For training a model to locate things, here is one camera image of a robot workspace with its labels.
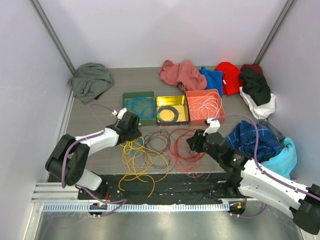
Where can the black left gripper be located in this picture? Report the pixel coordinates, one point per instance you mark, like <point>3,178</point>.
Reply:
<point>136,135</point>

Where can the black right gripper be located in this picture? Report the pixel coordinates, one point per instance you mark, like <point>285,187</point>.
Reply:
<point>195,142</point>

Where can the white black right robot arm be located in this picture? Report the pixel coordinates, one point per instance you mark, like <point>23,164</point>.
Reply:
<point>251,179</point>

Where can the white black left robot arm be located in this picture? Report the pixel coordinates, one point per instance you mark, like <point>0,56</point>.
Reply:
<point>68,159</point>

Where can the green plastic tray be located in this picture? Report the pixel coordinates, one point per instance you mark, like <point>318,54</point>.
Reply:
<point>143,105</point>

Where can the orange plastic tray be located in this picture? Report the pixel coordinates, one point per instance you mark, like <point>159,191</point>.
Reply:
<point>202,105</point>

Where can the yellow metal tin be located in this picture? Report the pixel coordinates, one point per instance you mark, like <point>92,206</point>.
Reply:
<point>171,111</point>

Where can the blue plaid cloth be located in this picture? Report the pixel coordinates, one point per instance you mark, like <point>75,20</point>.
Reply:
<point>243,138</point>

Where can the grey green cloth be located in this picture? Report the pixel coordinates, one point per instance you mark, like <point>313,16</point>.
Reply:
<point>89,81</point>

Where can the pink cloth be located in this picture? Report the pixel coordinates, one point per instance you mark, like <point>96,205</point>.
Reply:
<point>182,75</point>

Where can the white cloth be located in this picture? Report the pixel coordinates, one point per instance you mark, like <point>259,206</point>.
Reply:
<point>260,112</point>

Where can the black cloth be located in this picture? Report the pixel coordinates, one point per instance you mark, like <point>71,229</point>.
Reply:
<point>255,85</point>

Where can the grey denim cloth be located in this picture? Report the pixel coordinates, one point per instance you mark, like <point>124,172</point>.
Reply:
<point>278,134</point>

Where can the light blue cloth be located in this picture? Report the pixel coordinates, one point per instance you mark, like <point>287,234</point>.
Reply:
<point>285,161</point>

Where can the dark red cloth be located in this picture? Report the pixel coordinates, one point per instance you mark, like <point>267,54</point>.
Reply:
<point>253,66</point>

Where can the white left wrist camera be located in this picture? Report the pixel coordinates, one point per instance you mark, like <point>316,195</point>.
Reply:
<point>121,114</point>

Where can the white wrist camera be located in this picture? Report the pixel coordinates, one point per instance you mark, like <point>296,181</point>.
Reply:
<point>213,126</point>
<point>121,114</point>

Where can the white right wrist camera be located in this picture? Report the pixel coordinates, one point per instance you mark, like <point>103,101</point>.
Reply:
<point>213,126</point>

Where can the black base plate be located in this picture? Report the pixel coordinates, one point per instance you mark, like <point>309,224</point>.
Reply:
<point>174,188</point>

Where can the white slotted cable duct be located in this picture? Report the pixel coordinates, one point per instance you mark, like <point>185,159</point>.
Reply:
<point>130,208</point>

